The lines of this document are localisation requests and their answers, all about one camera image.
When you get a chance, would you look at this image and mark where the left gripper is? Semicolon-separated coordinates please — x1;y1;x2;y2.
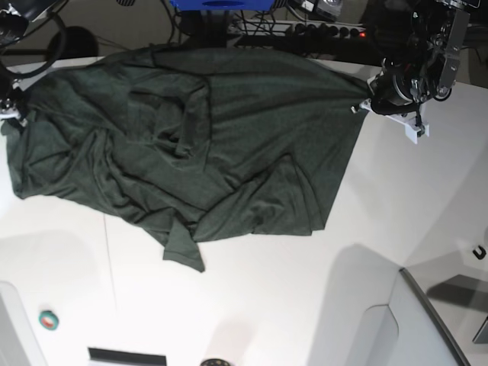
351;66;423;126

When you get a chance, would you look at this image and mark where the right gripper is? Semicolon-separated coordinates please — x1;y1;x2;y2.
1;82;27;128

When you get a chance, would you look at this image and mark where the dark green t-shirt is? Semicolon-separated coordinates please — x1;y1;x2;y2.
1;46;367;272

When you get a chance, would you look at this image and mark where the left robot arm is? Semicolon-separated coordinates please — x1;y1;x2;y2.
351;1;481;136

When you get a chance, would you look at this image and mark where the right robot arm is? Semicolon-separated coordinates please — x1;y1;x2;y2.
1;1;68;131

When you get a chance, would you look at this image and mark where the grey power strip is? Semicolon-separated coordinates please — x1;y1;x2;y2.
228;19;367;39

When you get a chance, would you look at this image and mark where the black U-shaped hook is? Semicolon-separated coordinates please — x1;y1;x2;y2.
472;246;487;260

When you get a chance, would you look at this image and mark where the blue plastic bin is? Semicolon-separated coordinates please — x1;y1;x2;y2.
170;0;275;11

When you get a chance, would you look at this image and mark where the green red tape roll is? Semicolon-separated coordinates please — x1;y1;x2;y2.
38;310;59;331

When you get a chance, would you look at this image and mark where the small black round object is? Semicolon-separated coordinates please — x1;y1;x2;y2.
201;358;231;366

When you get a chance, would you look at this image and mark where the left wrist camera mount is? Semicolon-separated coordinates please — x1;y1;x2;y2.
404;124;430;144

